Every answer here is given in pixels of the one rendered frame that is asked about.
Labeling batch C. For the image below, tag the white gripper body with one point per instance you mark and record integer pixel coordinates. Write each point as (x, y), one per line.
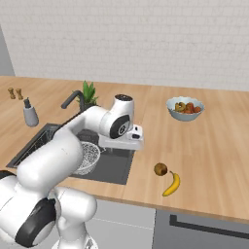
(120, 142)

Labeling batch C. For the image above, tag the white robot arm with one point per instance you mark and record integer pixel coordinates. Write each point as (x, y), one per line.
(48, 162)

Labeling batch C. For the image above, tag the dark grey sink basin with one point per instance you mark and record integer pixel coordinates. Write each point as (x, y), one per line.
(110, 162)

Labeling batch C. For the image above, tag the white perforated colander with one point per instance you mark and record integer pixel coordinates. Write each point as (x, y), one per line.
(89, 159)

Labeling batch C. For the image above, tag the brown round pear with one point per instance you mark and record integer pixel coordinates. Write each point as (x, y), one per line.
(160, 169)

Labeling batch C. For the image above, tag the dark grey sink faucet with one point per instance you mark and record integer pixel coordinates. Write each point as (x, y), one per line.
(72, 99)

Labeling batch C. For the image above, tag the yellow banana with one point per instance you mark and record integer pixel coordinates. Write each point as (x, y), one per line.
(173, 184)

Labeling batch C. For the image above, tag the green potted plant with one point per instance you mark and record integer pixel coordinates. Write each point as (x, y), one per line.
(88, 94)

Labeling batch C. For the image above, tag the pale blue fruit bowl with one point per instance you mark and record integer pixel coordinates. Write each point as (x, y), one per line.
(185, 109)

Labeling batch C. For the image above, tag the pale grey cupboard front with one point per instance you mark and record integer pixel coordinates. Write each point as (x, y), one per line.
(123, 223)

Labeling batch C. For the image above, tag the grey soap dispenser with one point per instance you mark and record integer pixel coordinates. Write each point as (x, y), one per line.
(30, 115)

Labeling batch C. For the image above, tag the grey dishwasher front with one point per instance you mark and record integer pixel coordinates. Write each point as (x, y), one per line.
(201, 231)

